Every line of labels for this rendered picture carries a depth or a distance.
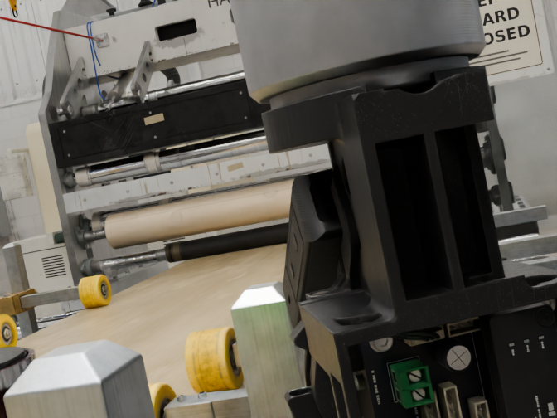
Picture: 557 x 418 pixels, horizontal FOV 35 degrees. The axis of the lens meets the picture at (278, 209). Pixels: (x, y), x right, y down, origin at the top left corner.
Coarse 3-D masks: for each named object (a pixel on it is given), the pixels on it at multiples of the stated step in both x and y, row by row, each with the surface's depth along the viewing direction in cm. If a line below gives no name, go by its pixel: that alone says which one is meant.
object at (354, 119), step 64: (320, 128) 25; (384, 128) 22; (448, 128) 23; (384, 192) 22; (448, 192) 25; (384, 256) 22; (448, 256) 23; (320, 320) 25; (384, 320) 23; (448, 320) 23; (512, 320) 23; (320, 384) 28; (384, 384) 24; (448, 384) 24; (512, 384) 23
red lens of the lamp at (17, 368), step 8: (32, 352) 31; (24, 360) 29; (32, 360) 30; (8, 368) 29; (16, 368) 29; (24, 368) 29; (0, 376) 28; (8, 376) 29; (16, 376) 29; (0, 384) 28; (8, 384) 29; (0, 392) 28; (0, 400) 28; (0, 408) 28; (0, 416) 28
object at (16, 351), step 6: (0, 348) 32; (6, 348) 32; (12, 348) 32; (18, 348) 31; (0, 354) 31; (6, 354) 30; (12, 354) 30; (18, 354) 30; (24, 354) 31; (0, 360) 29; (6, 360) 29; (12, 360) 29; (18, 360) 30; (0, 366) 29; (6, 366) 29
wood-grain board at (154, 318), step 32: (256, 256) 270; (128, 288) 253; (160, 288) 237; (192, 288) 223; (224, 288) 211; (64, 320) 210; (96, 320) 199; (128, 320) 189; (160, 320) 180; (192, 320) 172; (224, 320) 165; (160, 352) 145
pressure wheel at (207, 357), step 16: (192, 336) 111; (208, 336) 110; (224, 336) 109; (192, 352) 109; (208, 352) 108; (224, 352) 108; (192, 368) 108; (208, 368) 108; (224, 368) 108; (240, 368) 113; (192, 384) 109; (208, 384) 109; (224, 384) 109; (240, 384) 111
